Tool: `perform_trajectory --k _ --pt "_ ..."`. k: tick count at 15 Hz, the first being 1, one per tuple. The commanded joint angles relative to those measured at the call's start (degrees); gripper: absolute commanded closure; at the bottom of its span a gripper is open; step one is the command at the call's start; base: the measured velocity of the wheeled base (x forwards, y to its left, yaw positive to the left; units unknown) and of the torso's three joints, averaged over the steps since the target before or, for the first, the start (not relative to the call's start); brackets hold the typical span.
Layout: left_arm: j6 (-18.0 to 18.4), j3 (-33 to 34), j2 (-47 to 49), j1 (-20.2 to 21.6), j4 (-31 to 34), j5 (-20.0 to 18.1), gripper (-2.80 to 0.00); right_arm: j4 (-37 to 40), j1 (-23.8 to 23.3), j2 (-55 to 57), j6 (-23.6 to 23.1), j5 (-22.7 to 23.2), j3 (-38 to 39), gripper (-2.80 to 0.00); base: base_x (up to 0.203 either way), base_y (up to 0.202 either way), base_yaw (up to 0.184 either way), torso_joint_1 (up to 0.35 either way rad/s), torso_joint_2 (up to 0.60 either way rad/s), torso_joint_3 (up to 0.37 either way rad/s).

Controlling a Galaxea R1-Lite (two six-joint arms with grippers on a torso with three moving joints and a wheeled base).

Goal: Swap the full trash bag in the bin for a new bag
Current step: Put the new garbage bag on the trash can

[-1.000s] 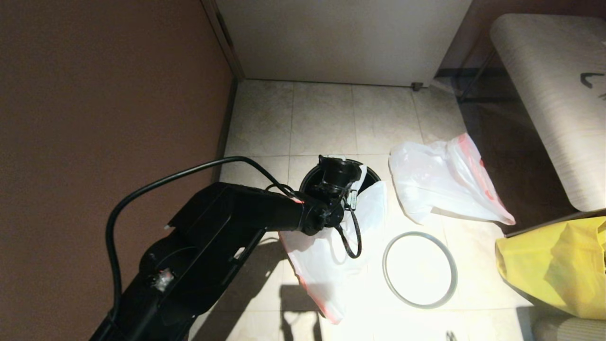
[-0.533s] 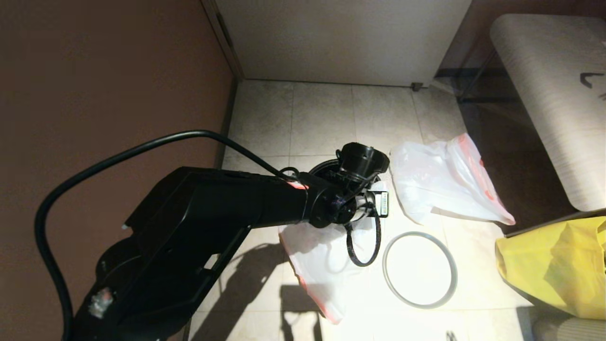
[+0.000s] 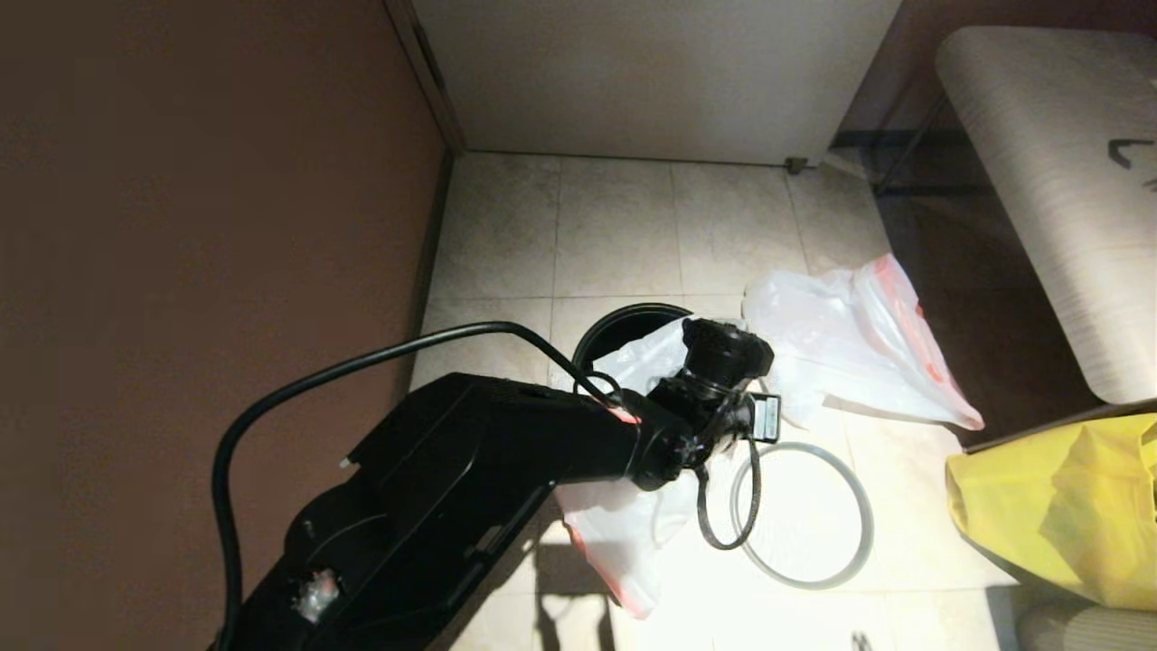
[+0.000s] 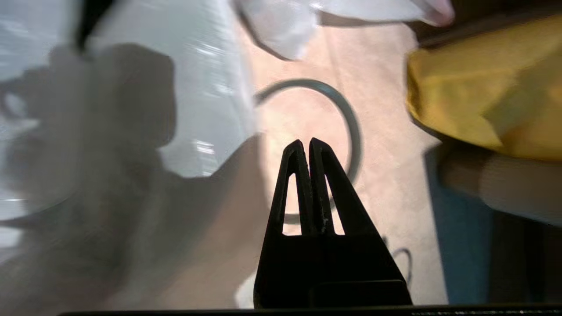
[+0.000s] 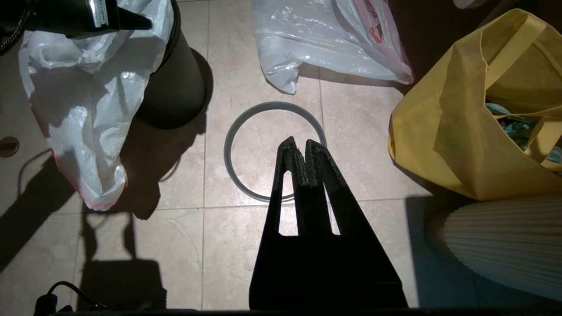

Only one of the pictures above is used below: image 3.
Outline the grey bin ring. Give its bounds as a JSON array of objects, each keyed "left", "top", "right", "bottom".
[{"left": 729, "top": 442, "right": 875, "bottom": 590}]

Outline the black trash bin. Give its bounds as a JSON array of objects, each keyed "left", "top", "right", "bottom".
[{"left": 571, "top": 304, "right": 699, "bottom": 373}]

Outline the yellow plastic bag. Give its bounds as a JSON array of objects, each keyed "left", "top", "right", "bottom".
[{"left": 945, "top": 414, "right": 1157, "bottom": 611}]

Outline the white door panel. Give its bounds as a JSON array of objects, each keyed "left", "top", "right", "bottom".
[{"left": 411, "top": 0, "right": 905, "bottom": 167}]

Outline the beige wood-grain table top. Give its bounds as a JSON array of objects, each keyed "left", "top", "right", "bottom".
[{"left": 933, "top": 27, "right": 1157, "bottom": 405}]

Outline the braided left wrist cable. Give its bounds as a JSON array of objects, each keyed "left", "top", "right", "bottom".
[{"left": 694, "top": 411, "right": 763, "bottom": 551}]

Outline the black metal table frame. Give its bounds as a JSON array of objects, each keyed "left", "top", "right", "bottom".
[{"left": 832, "top": 90, "right": 1004, "bottom": 202}]

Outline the black left elbow cable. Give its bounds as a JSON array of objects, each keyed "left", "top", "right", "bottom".
[{"left": 212, "top": 321, "right": 626, "bottom": 651}]

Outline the dark door frame post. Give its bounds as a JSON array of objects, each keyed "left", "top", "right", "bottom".
[{"left": 387, "top": 0, "right": 468, "bottom": 155}]

